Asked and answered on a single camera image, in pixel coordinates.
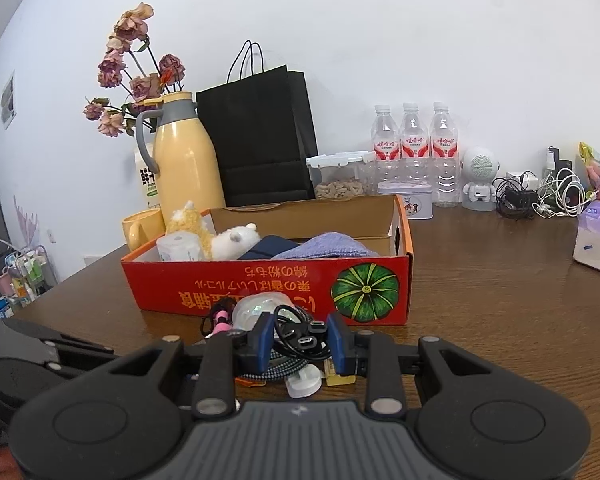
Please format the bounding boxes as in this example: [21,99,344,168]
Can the iridescent plastic ball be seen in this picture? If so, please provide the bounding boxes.
[232,292,292,330]

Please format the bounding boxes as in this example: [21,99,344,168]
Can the braided black cable coil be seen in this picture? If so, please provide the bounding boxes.
[199,296,311,388]

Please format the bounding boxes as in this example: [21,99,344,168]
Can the black usb cable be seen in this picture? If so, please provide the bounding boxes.
[270,303,334,362]

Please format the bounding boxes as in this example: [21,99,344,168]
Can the yellow white plush toy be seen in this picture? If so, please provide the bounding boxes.
[165,199,264,262]

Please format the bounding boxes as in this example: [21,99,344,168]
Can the dark blue zip case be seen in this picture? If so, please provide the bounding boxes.
[239,235,299,260]

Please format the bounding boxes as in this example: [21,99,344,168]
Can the white cotton swab box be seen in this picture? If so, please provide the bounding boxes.
[157,231,206,262]

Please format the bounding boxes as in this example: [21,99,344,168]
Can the purple knit pouch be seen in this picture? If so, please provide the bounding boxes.
[273,232,379,260]

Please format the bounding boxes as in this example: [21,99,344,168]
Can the person left hand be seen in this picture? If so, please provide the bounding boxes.
[0,445,24,480]

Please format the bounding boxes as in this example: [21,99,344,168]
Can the small yellow eraser box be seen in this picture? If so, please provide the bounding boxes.
[323,359,356,387]

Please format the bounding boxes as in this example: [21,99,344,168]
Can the white small bottle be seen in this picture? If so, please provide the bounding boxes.
[285,364,323,399]

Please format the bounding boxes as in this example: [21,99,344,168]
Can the red cardboard box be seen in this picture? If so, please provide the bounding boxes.
[121,195,413,326]

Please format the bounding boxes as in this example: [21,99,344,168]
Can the yellow mug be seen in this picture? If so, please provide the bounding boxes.
[122,208,166,252]

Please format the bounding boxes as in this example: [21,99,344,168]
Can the white tin box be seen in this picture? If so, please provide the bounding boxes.
[377,181,434,220]

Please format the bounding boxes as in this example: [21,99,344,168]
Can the white milk carton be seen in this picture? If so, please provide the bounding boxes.
[134,148,160,208]

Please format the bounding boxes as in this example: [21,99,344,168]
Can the clear food storage container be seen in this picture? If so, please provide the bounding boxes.
[306,151,375,200]

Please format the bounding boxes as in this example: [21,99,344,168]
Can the yellow thermos jug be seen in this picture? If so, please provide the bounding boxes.
[135,91,225,221]

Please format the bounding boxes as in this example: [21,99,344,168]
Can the white robot toy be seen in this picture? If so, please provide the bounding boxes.
[460,146,500,212]

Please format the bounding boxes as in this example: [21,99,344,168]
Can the middle water bottle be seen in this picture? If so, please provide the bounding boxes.
[400,102,429,185]

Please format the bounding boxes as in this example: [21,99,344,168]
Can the water bottle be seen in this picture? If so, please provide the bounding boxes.
[400,102,429,185]
[429,102,460,207]
[370,104,401,188]

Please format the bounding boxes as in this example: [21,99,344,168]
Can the left water bottle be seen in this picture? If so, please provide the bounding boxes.
[370,104,401,188]

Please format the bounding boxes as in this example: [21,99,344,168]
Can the right water bottle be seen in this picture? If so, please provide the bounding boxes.
[429,102,460,207]

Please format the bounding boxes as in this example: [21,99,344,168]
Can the black paper bag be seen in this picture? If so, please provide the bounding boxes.
[195,65,318,207]

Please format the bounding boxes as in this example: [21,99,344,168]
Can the snack packet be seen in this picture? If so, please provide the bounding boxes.
[578,142,600,200]

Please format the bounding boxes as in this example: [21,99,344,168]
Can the dried pink flower bouquet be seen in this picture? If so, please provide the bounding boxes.
[83,2,186,138]

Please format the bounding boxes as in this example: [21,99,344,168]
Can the wire storage rack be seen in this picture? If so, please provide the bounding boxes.
[0,245,57,318]

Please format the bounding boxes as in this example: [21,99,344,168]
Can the white wall outlet panel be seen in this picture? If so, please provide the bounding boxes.
[83,255,102,266]

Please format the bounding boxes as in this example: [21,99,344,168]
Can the tangled charger cables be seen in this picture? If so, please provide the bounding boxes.
[492,146,594,221]

